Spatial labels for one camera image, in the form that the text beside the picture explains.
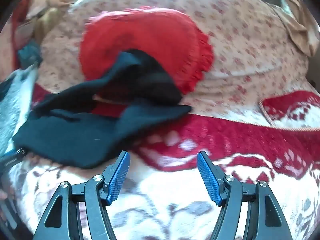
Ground grey fleece jacket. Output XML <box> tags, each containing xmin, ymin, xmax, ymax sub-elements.
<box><xmin>1</xmin><ymin>65</ymin><xmax>38</xmax><ymax>156</ymax></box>

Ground beige curtain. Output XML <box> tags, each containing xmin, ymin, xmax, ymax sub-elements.
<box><xmin>271</xmin><ymin>0</ymin><xmax>319</xmax><ymax>57</ymax></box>

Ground teal plastic bag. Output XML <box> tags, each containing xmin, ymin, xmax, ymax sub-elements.
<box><xmin>17</xmin><ymin>40</ymin><xmax>42</xmax><ymax>69</ymax></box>

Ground floral beige quilt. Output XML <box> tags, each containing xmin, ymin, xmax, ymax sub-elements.
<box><xmin>37</xmin><ymin>0</ymin><xmax>312</xmax><ymax>126</ymax></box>

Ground black knit pants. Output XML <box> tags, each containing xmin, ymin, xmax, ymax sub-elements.
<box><xmin>13</xmin><ymin>49</ymin><xmax>191</xmax><ymax>168</ymax></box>

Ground red heart ruffled pillow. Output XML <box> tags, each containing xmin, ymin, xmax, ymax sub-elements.
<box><xmin>79</xmin><ymin>7</ymin><xmax>214</xmax><ymax>94</ymax></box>

